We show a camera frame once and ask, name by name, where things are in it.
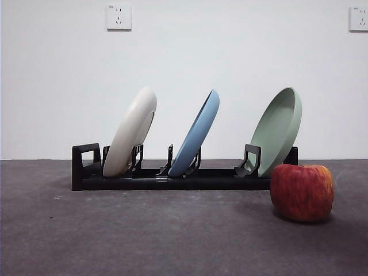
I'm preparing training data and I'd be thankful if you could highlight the cream yellow plate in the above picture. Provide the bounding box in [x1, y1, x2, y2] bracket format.
[102, 86, 158, 177]

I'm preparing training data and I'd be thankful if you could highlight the green plate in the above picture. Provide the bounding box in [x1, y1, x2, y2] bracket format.
[249, 87, 303, 178]

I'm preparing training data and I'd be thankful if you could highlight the black plate rack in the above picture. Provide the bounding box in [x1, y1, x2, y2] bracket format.
[71, 143, 299, 191]

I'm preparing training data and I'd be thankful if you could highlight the white wall socket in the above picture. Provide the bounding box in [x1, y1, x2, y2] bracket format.
[349, 6, 368, 32]
[106, 4, 133, 32]

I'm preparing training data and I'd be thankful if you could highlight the blue plate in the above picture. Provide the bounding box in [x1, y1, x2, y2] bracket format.
[168, 89, 221, 178]

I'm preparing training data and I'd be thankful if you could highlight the red apple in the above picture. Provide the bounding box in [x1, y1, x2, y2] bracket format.
[270, 164, 335, 223]

